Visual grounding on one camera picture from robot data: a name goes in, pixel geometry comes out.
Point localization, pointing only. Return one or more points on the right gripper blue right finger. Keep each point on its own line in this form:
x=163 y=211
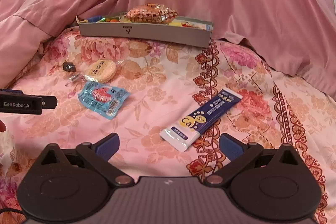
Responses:
x=242 y=157

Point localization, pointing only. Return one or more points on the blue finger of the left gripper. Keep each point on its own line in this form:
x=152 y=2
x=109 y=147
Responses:
x=11 y=91
x=49 y=102

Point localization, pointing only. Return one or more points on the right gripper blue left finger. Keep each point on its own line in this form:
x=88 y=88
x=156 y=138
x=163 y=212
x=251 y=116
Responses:
x=96 y=156

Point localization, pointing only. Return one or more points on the light blue snack packet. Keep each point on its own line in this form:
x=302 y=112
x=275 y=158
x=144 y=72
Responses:
x=103 y=99

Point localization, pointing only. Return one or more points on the dark blue milk powder sachet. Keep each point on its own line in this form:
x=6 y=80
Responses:
x=184 y=132

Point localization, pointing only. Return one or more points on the orange bread snack packet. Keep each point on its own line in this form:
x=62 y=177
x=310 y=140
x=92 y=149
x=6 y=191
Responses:
x=151 y=13

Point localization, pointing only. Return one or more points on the dark dried fruit snack packet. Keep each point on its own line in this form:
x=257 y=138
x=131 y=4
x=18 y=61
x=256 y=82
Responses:
x=68 y=67

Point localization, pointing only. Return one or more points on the round rice cracker packet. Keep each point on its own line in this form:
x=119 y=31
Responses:
x=101 y=71

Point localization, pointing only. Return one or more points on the floral pink bedspread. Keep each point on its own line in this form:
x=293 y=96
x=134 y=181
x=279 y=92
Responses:
x=166 y=82

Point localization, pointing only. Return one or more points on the grey shallow snack box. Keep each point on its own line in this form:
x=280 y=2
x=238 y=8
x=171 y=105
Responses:
x=182 y=30

